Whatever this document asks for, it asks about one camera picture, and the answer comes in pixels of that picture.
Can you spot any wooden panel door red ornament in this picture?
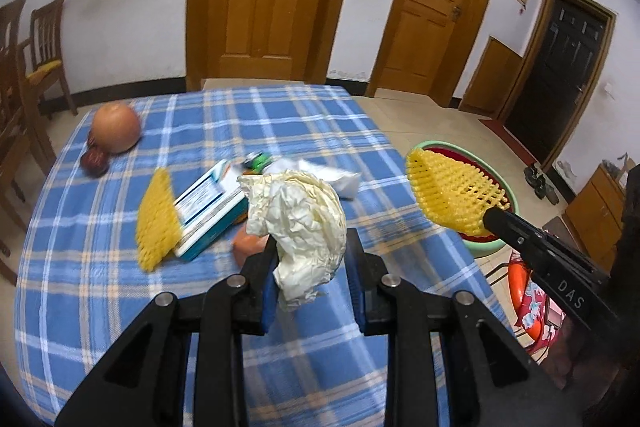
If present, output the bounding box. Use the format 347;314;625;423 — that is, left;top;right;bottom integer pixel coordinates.
367;0;506;108

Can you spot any red basin green rim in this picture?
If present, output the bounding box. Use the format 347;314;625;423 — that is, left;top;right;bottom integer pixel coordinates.
407;139;521;258

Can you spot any pair of dark shoes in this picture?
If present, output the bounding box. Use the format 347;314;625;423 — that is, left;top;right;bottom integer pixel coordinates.
522;163;561;205

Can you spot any white teal medicine box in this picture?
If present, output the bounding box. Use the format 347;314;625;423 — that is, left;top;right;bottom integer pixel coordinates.
172;159;251;263

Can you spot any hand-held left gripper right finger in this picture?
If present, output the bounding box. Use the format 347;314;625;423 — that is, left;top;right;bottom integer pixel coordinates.
344;229;576;427

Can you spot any blue plaid tablecloth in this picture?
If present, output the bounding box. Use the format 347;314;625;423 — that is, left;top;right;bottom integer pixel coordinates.
14;84;506;427

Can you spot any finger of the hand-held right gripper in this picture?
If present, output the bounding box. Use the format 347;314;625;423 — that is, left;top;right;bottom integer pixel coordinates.
481;206;551;268

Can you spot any wooden side cabinet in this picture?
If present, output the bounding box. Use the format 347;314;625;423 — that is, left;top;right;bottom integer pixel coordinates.
562;157;638;273

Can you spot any orange fruit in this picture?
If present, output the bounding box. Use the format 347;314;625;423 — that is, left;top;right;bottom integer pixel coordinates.
232;227;268;265

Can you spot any white plastic bag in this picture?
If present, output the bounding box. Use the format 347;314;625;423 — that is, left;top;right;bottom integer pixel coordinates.
295;159;362;200

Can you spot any red doormat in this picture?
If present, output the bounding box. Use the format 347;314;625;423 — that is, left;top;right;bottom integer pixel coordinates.
477;118;538;165

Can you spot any cream paper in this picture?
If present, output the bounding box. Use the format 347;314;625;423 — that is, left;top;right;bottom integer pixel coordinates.
236;169;347;313

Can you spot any round brown fruit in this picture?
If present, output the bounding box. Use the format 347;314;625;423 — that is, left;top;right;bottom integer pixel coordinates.
91;103;142;154

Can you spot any black entrance door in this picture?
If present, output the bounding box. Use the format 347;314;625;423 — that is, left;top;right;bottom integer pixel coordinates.
497;0;618;168

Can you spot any yellow foam fruit net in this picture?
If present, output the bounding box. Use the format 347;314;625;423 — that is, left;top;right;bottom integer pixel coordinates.
136;167;183;272
405;147;511;238

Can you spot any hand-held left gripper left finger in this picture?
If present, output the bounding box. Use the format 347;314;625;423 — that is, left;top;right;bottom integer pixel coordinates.
54;237;281;427

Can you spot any small wooden cabinet door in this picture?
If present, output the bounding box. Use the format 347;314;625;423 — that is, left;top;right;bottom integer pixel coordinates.
462;36;523;115

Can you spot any wooden chair yellow cushion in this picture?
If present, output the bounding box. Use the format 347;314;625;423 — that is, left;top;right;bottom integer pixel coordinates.
17;0;79;120

